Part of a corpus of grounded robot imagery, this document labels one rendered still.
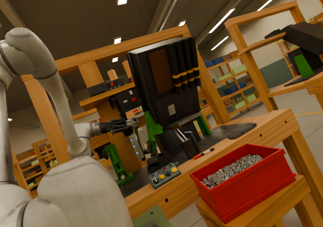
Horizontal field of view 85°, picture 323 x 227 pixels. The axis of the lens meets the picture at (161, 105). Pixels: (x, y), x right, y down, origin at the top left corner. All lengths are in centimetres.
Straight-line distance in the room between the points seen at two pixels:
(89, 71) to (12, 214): 121
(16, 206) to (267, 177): 72
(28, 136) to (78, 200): 1135
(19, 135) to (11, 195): 1136
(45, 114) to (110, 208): 118
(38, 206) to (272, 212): 66
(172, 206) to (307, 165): 92
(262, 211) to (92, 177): 54
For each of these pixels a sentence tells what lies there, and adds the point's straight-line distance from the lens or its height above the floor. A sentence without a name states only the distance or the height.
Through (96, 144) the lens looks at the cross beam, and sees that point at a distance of 155.
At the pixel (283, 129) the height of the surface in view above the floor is 81.
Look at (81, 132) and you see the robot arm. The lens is 116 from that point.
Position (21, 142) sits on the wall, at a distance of 1183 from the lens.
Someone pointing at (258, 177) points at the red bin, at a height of 88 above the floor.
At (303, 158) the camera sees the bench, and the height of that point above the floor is 58.
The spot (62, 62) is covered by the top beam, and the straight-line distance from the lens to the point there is 162.
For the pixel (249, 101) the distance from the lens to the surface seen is 724.
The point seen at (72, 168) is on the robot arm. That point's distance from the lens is 45.
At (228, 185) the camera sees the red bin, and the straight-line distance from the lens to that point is 68.
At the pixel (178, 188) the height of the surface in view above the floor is 85.
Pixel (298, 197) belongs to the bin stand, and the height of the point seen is 75.
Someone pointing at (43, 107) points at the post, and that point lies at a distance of 155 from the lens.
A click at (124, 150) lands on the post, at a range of 147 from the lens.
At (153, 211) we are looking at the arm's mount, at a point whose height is 93.
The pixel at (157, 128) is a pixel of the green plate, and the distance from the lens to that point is 114.
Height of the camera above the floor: 121
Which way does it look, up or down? 3 degrees up
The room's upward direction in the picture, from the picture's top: 25 degrees counter-clockwise
